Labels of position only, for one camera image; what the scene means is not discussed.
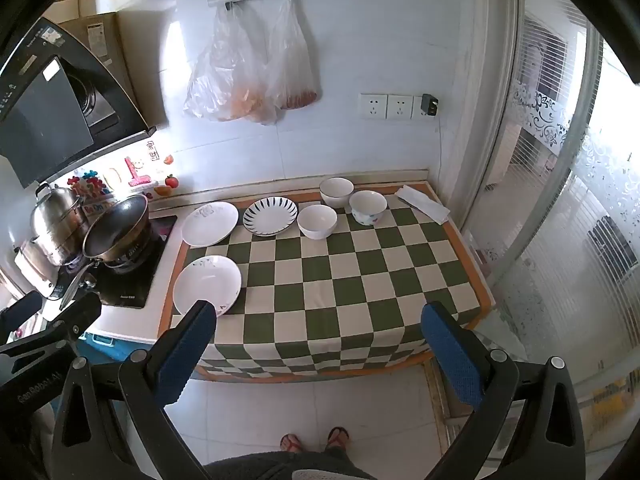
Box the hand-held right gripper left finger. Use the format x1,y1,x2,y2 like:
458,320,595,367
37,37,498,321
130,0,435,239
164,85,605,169
50,300,218,480

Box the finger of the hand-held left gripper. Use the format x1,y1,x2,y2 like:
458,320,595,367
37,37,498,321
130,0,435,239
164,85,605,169
0,290,44,333
30,291,103,348

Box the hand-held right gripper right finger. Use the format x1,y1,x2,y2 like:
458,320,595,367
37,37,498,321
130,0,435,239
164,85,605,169
421,301,587,480

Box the white plate with small print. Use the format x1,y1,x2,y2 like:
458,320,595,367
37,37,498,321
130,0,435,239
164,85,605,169
181,201,240,247
172,255,243,317

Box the white plate with dark stripes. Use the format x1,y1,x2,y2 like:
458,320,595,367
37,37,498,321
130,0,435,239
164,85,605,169
243,197,299,237

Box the light blue bowl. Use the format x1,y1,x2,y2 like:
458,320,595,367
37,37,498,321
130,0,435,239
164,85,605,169
349,190,388,226

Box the blue plastic container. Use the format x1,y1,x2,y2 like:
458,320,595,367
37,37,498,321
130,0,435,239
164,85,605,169
75,332,132,361

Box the black gas stove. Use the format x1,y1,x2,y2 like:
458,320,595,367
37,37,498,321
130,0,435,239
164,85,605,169
50,215,178,309

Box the stainless steel pot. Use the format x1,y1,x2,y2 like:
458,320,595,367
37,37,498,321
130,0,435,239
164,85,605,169
15,182,91,281

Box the dark wok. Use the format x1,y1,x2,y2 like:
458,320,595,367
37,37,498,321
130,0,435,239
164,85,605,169
60,194,151,311

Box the green checkered tablecloth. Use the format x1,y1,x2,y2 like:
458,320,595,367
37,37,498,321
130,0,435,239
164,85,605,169
170,182,496,376

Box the colourful flower stickers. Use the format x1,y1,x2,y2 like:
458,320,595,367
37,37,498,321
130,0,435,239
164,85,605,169
67,170,103,201

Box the person's grey clothing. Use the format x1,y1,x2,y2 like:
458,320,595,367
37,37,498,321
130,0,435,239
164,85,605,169
200,447,381,480

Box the folded white paper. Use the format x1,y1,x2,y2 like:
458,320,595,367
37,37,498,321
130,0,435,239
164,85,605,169
395,184,451,226

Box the frosted sliding glass door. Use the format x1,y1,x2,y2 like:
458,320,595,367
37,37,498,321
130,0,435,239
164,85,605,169
465,0,640,461

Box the black range hood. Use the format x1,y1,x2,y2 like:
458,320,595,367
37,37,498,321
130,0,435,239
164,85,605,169
0,17,157,188

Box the white bowl with thin rim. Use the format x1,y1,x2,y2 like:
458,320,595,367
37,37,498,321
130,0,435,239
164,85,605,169
320,177,355,209

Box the clear plastic bag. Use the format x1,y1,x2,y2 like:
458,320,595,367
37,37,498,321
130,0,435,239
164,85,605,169
183,2,281,126
265,0,320,111

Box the brown cardboard box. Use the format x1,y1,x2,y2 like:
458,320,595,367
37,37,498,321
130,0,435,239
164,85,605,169
50,10,123,68

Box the pink wall sticker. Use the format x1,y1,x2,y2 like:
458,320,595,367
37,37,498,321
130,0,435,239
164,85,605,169
124,156,151,188

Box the thin wall cable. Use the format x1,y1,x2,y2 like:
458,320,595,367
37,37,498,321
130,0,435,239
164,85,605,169
434,112,446,173

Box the white wall socket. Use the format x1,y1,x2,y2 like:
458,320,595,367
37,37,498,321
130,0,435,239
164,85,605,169
412,95,442,120
387,94,415,121
360,93,388,121

